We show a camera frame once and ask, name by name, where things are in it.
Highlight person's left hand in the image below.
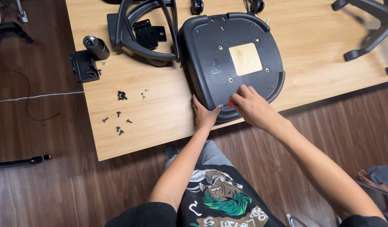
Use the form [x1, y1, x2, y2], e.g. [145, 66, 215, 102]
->
[192, 94, 222, 129]

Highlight person's right hand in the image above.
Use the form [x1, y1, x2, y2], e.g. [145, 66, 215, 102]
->
[229, 84, 287, 132]

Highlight orange handled screwdriver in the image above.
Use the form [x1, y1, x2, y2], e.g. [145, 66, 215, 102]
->
[222, 94, 245, 108]

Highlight black plastic chair seat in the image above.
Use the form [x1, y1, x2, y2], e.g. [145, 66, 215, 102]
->
[178, 12, 286, 123]

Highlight grey trousers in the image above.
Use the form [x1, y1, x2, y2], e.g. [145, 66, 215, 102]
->
[165, 140, 235, 170]

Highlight dark grey shoe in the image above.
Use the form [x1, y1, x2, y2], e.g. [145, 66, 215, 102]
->
[165, 145, 180, 160]

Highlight black printed t-shirt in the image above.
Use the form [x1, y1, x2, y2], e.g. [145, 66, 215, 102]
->
[104, 164, 388, 227]

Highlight black caster wheel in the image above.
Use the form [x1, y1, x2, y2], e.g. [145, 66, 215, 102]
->
[190, 0, 204, 15]
[244, 0, 265, 15]

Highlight heap of black screws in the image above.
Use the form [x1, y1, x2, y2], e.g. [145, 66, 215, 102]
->
[86, 65, 102, 78]

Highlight black gas lift cylinder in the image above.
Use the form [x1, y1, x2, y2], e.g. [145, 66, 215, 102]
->
[83, 35, 110, 61]

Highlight black chair mechanism plate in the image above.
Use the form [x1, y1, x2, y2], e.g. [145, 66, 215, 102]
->
[70, 50, 102, 84]

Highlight black chair star base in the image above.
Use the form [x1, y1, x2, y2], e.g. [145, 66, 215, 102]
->
[331, 0, 388, 75]

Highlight black chair armrest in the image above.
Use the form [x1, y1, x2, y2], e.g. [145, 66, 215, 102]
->
[0, 154, 52, 168]

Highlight grey metal stand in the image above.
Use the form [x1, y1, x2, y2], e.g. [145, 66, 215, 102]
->
[15, 0, 29, 23]

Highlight black chair part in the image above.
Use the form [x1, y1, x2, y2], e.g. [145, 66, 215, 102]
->
[0, 21, 34, 45]

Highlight black metal bracket plate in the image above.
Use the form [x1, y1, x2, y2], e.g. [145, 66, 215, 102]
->
[132, 19, 167, 50]

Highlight black chair backrest frame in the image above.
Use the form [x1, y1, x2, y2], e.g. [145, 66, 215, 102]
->
[106, 0, 182, 67]

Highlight white cable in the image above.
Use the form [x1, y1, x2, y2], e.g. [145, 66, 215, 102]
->
[0, 90, 85, 105]

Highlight thin black wire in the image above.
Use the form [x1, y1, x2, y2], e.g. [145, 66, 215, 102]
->
[0, 63, 61, 122]

